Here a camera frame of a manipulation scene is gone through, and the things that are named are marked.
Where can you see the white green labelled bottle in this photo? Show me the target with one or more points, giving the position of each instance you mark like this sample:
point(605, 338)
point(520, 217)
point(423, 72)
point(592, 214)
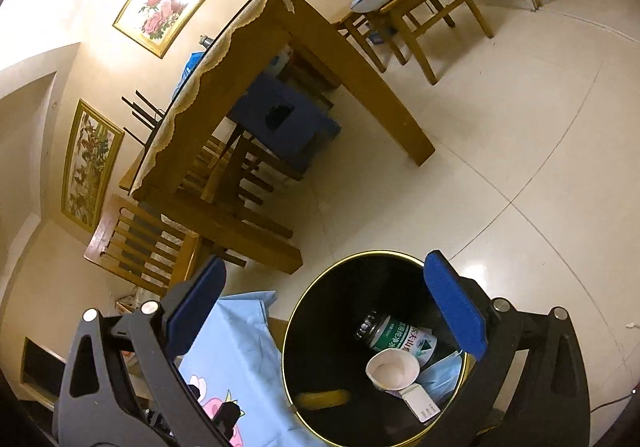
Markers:
point(380, 331)

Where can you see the white carton box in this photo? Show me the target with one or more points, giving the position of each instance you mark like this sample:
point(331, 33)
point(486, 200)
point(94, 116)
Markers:
point(419, 402)

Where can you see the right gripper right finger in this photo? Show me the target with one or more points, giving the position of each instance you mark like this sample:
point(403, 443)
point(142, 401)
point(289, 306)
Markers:
point(550, 404)

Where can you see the white paper cup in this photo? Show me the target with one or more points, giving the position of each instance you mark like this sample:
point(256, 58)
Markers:
point(392, 370)

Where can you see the blue plastic stool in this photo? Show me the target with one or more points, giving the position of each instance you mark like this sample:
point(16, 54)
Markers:
point(285, 121)

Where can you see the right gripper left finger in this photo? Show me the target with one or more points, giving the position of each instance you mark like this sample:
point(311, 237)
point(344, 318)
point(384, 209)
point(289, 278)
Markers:
point(121, 385)

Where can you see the wooden dining table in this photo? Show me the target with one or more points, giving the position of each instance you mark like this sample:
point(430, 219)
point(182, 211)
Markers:
point(232, 80)

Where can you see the blue face mask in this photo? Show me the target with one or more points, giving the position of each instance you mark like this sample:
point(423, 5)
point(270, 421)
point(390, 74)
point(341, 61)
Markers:
point(441, 378)

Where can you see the wooden chair near table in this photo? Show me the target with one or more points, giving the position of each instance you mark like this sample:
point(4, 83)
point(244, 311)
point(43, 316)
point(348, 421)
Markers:
point(134, 245)

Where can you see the black round trash bin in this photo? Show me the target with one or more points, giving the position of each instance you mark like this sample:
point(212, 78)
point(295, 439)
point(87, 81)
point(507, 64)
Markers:
point(322, 353)

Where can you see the bird painting gold frame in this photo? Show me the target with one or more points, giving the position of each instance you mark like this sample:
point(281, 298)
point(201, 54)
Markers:
point(90, 156)

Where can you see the light blue cartoon tablecloth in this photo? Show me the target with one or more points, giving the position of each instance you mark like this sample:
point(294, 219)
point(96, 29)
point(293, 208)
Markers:
point(234, 359)

